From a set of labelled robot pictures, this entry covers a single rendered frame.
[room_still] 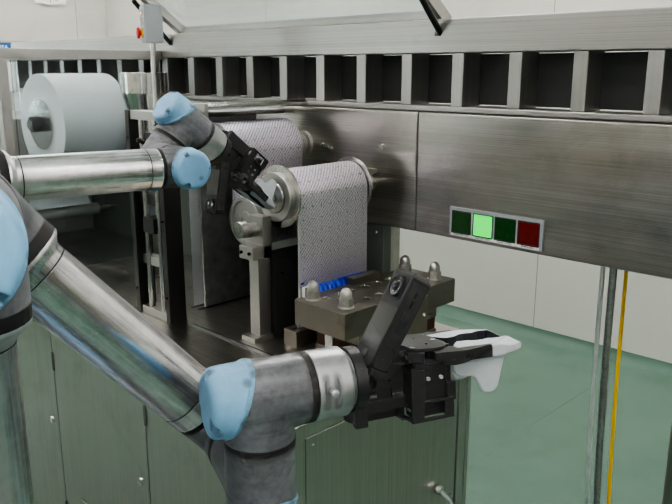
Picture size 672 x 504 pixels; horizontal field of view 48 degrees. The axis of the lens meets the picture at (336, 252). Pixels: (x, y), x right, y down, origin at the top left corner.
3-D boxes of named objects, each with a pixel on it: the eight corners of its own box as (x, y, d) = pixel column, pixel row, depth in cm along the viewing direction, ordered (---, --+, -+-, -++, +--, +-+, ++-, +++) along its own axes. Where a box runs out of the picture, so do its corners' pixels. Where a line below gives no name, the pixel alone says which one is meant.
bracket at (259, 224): (240, 339, 182) (236, 216, 175) (260, 333, 187) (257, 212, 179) (253, 344, 179) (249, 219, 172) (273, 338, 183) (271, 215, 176)
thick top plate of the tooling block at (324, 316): (294, 324, 172) (294, 299, 171) (405, 288, 200) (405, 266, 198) (344, 341, 161) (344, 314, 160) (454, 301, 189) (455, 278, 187)
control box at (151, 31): (135, 43, 208) (133, 5, 205) (159, 43, 210) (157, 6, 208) (139, 42, 201) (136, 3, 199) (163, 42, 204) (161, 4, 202)
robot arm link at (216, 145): (203, 152, 152) (180, 149, 158) (217, 165, 155) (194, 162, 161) (221, 122, 154) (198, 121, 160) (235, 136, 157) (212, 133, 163)
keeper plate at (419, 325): (393, 347, 174) (394, 302, 171) (420, 337, 181) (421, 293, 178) (402, 350, 172) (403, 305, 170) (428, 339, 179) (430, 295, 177)
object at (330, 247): (298, 297, 177) (297, 221, 173) (364, 278, 194) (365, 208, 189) (299, 298, 177) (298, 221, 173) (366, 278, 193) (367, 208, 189)
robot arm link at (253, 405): (197, 428, 79) (194, 353, 77) (295, 411, 84) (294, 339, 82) (216, 463, 72) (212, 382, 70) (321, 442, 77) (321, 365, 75)
